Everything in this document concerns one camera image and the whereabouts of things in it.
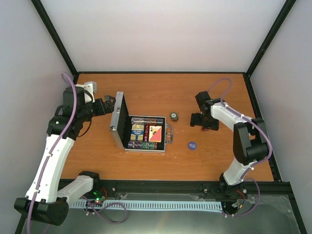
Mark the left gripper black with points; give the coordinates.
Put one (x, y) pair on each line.
(110, 107)

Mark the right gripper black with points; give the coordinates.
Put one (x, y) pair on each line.
(195, 121)

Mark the aluminium poker case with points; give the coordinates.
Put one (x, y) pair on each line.
(121, 125)

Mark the blue gold playing card box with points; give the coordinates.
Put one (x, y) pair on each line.
(137, 132)

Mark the red playing card box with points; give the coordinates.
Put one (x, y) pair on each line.
(155, 134)

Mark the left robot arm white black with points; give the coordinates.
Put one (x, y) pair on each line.
(44, 201)

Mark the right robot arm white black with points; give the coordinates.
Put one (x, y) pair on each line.
(250, 141)

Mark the small poker chip stack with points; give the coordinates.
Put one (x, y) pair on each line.
(174, 116)

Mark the blue round dealer button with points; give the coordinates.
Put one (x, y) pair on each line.
(192, 145)

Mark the upper poker chip row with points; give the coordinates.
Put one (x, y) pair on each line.
(146, 120)

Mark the poker chip row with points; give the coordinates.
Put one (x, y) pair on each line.
(144, 145)
(146, 120)

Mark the red dice row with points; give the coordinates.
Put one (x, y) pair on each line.
(146, 133)

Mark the lower poker chip row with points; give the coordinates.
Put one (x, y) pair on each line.
(144, 145)

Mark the green led circuit board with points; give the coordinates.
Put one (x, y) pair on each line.
(100, 196)

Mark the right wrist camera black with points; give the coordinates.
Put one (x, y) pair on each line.
(201, 99)

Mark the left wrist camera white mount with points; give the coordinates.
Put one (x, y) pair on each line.
(89, 89)

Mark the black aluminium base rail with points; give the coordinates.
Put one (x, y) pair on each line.
(203, 189)

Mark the black table edge frame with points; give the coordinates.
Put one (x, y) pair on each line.
(210, 132)

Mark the light blue cable duct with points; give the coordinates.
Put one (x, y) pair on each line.
(146, 205)

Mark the left black frame post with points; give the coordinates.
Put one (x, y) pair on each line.
(40, 9)

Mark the black frame post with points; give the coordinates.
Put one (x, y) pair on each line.
(282, 15)
(40, 9)

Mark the right black frame post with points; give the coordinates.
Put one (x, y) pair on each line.
(282, 15)

